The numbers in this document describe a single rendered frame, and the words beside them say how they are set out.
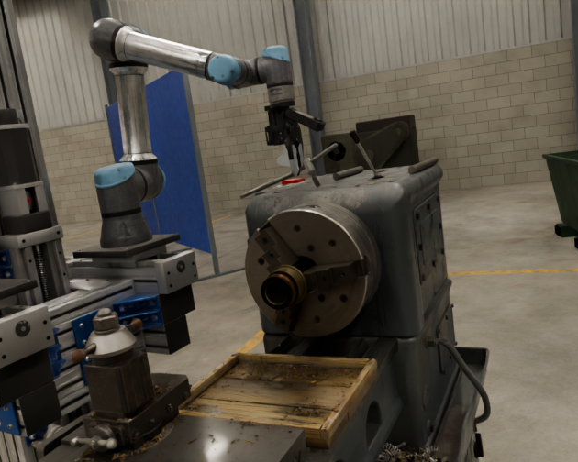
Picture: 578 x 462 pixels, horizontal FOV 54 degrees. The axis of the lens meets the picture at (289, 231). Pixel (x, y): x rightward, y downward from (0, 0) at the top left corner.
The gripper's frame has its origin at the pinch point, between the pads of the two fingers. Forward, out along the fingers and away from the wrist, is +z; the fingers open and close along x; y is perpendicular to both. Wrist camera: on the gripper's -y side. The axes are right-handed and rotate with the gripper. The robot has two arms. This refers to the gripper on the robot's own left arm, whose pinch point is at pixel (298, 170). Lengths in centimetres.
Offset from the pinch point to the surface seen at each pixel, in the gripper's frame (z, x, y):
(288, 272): 18.6, 43.3, -13.6
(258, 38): -222, -950, 477
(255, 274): 21.8, 32.1, 1.1
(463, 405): 77, -12, -38
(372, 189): 5.7, 13.3, -25.2
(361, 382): 40, 50, -29
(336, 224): 10.7, 32.1, -21.7
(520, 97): -20, -962, -16
